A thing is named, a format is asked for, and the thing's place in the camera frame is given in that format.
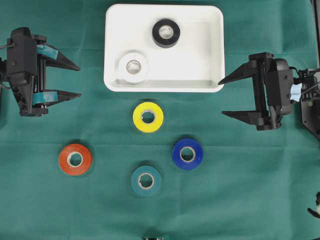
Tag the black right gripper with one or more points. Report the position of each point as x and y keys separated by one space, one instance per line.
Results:
x=264 y=117

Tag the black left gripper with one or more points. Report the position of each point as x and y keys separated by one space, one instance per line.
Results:
x=29 y=83

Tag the white tape roll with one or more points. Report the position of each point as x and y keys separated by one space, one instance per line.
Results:
x=133 y=68

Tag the red tape roll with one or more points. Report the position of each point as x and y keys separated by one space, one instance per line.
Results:
x=65 y=159

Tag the black tape roll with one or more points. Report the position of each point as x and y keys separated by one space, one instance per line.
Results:
x=166 y=33

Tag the green tape roll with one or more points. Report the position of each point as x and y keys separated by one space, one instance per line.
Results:
x=151 y=190

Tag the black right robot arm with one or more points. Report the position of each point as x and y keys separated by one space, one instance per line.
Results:
x=306 y=91

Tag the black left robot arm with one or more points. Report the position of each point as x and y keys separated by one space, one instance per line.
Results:
x=2 y=72

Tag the blue tape roll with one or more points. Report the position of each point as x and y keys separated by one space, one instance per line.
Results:
x=198 y=154

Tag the yellow tape roll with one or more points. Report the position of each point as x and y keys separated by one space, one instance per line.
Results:
x=153 y=108

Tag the white plastic case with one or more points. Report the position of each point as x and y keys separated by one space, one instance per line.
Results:
x=195 y=64

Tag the black white object at edge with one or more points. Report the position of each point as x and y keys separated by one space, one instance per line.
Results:
x=315 y=213

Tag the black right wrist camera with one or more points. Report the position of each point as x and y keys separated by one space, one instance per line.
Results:
x=279 y=80

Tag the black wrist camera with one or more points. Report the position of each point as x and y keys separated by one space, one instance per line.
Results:
x=279 y=80
x=21 y=63

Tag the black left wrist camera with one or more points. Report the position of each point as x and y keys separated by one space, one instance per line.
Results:
x=21 y=63

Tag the black low camera top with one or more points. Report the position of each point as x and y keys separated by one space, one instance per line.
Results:
x=152 y=238

